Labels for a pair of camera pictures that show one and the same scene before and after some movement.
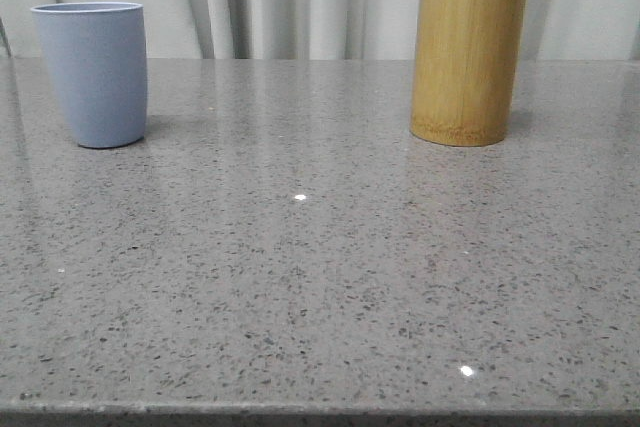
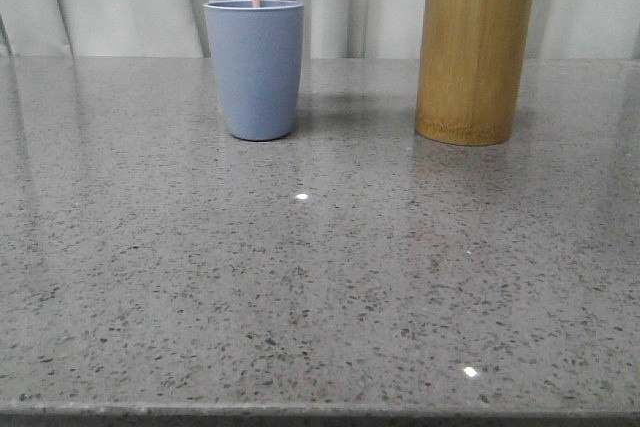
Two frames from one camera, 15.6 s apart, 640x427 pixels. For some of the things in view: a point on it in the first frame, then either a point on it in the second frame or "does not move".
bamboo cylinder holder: [468, 44] does not move
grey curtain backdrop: [319, 2] does not move
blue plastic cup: [98, 55] → [258, 52]
